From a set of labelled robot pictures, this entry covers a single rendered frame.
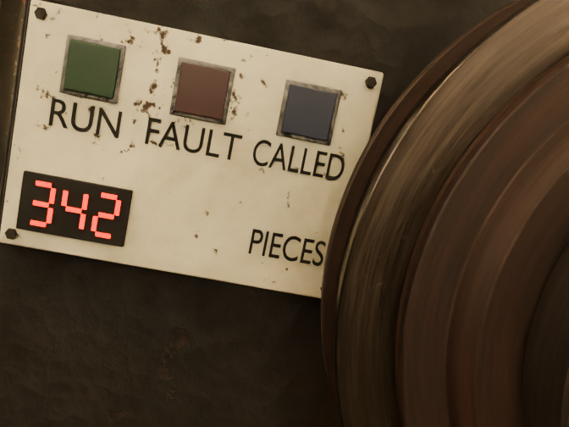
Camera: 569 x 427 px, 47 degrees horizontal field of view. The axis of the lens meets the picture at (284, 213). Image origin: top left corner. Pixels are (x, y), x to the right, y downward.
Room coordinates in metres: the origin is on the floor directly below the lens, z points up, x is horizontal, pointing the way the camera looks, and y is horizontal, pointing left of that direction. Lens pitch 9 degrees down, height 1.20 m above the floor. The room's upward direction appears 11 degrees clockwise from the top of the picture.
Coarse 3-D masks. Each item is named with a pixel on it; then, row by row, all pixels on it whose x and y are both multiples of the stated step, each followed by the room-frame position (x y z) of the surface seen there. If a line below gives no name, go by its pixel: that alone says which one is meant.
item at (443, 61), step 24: (528, 0) 0.44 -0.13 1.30; (480, 24) 0.44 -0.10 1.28; (456, 48) 0.43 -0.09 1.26; (432, 72) 0.43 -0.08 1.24; (408, 96) 0.43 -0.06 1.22; (384, 120) 0.43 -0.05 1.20; (384, 144) 0.43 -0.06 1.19; (360, 168) 0.43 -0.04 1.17; (360, 192) 0.43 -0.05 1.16; (336, 216) 0.43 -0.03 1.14; (336, 240) 0.43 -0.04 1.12; (336, 264) 0.43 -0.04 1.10; (336, 288) 0.43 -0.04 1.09; (336, 408) 0.43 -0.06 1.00
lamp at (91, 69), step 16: (80, 48) 0.47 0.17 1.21; (96, 48) 0.47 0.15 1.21; (112, 48) 0.48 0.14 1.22; (80, 64) 0.47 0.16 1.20; (96, 64) 0.47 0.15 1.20; (112, 64) 0.48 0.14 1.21; (64, 80) 0.47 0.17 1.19; (80, 80) 0.47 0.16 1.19; (96, 80) 0.47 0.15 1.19; (112, 80) 0.48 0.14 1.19; (112, 96) 0.48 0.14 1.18
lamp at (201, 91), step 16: (192, 64) 0.48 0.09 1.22; (192, 80) 0.48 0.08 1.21; (208, 80) 0.48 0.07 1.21; (224, 80) 0.48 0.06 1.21; (176, 96) 0.48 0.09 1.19; (192, 96) 0.48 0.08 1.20; (208, 96) 0.48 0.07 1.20; (224, 96) 0.48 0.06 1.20; (192, 112) 0.48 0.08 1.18; (208, 112) 0.48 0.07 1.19
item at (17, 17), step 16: (0, 0) 2.79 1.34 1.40; (16, 0) 3.08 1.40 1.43; (0, 16) 3.07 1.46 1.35; (16, 16) 3.08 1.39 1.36; (0, 32) 3.07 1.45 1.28; (16, 32) 3.08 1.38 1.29; (0, 48) 3.07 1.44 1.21; (16, 48) 3.08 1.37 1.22; (0, 64) 3.07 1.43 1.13; (16, 64) 3.08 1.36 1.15; (0, 80) 3.07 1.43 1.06; (0, 96) 3.07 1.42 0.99; (0, 112) 3.08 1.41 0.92; (0, 128) 3.08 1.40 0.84; (0, 144) 3.08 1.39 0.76; (0, 160) 3.08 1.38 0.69; (0, 176) 3.08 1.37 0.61
